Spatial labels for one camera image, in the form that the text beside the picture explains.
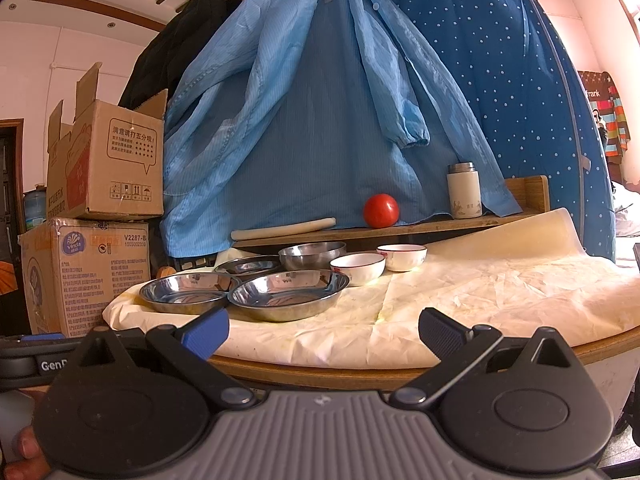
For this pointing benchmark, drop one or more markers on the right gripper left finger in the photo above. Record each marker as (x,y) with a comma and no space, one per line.
(186,350)

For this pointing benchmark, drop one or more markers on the light blue hanging coat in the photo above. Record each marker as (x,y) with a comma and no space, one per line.
(297,110)

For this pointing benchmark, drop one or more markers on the steel plate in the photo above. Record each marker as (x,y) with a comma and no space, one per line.
(289,296)
(190,293)
(245,269)

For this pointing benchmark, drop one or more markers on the cream paper table cover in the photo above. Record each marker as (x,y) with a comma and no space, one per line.
(516,277)

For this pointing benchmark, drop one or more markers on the white red-rimmed bowl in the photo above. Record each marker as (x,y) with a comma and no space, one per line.
(361,268)
(402,257)

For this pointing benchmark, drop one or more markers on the white rolling pin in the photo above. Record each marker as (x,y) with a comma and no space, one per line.
(287,230)

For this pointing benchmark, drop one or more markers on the black plastic crate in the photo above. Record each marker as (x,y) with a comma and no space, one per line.
(183,264)

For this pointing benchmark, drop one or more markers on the red tomato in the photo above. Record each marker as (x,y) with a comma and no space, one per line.
(381,211)

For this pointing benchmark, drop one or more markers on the dark blue dotted tent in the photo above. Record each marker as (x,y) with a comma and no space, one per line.
(519,81)

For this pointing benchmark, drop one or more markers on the steel plate back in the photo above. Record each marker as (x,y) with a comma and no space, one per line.
(245,269)

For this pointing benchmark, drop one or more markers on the deep steel bowl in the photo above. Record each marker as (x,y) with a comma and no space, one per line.
(311,256)

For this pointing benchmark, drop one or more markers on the lower Vinda cardboard box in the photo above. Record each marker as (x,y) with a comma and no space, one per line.
(72,270)

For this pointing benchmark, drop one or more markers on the black hanging jacket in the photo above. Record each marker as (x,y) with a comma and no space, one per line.
(162,63)

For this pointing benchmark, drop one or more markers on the striped hanging cloth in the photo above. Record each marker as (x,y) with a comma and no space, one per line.
(604,98)

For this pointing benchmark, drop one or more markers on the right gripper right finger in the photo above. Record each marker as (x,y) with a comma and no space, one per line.
(460,350)

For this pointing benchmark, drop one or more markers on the upper cardboard box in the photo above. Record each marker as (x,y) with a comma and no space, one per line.
(107,164)

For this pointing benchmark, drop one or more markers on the wooden shelf board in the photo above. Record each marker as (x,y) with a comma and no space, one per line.
(532,193)

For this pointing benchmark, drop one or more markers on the blue water jug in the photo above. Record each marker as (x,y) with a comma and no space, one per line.
(35,206)

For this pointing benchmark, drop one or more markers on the white thermos bottle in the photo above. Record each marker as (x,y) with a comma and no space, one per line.
(464,191)

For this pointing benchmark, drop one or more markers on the person's left hand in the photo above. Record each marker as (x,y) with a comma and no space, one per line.
(31,463)

